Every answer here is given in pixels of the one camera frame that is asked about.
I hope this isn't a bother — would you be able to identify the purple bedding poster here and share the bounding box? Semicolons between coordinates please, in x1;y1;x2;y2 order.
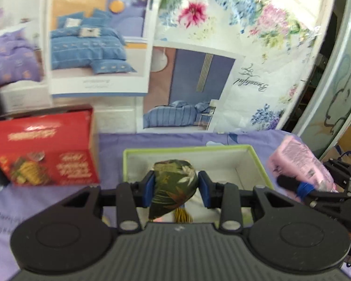
0;0;51;112

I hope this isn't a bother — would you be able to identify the blue bedding poster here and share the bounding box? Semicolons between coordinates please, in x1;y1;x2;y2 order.
46;0;159;97

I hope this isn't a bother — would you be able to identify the white floral bedding package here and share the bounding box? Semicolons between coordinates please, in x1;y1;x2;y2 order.
153;0;334;132

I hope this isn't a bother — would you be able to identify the cartoon painted door panel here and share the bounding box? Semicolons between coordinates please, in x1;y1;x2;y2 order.
293;0;351;158

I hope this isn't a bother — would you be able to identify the green cardboard box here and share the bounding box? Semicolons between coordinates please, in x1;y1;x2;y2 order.
123;145;274;226

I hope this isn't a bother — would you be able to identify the green leaf-print sachet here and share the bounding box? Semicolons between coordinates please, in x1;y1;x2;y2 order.
149;159;198;221

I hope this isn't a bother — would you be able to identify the red cracker box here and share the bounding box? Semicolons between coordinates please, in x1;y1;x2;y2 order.
0;106;99;186

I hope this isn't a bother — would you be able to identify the pink tissue pack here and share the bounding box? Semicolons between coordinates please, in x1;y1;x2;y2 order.
267;134;337;192

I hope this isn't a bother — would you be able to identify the purple floral tablecloth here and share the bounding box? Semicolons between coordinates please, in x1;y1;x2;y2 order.
0;129;286;280

